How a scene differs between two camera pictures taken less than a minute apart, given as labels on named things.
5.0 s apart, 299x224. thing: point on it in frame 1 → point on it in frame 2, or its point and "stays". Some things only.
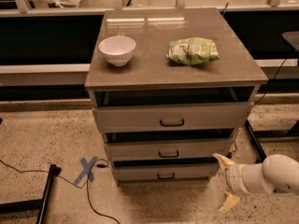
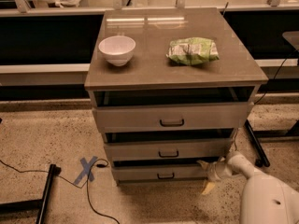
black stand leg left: [34, 204] stays
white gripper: [234, 178] → [217, 171]
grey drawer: [164, 174] stays
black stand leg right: [255, 144] stays
